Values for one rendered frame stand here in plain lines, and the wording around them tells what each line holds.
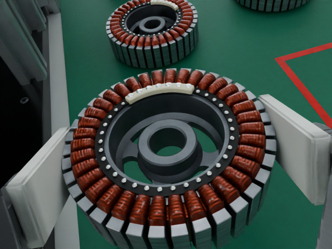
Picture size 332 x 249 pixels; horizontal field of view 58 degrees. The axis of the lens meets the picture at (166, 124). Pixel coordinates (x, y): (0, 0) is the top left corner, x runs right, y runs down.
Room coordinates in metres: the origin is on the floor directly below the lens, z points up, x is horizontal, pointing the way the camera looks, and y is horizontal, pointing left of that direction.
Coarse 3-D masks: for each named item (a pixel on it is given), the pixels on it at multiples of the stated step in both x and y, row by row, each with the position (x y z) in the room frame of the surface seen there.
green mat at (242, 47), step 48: (96, 0) 0.46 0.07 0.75; (192, 0) 0.40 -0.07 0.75; (96, 48) 0.33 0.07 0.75; (240, 48) 0.28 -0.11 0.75; (288, 48) 0.26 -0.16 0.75; (96, 96) 0.25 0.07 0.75; (288, 96) 0.19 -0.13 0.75; (288, 192) 0.09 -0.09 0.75; (96, 240) 0.09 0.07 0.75; (240, 240) 0.06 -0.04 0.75; (288, 240) 0.06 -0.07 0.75
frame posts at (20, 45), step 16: (0, 0) 0.27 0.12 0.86; (16, 0) 0.37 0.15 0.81; (32, 0) 0.37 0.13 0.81; (0, 16) 0.27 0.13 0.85; (16, 16) 0.29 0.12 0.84; (32, 16) 0.37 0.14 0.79; (0, 32) 0.27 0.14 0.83; (16, 32) 0.27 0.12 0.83; (0, 48) 0.27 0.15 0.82; (16, 48) 0.27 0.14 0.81; (32, 48) 0.28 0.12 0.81; (16, 64) 0.27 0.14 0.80; (32, 64) 0.27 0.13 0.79
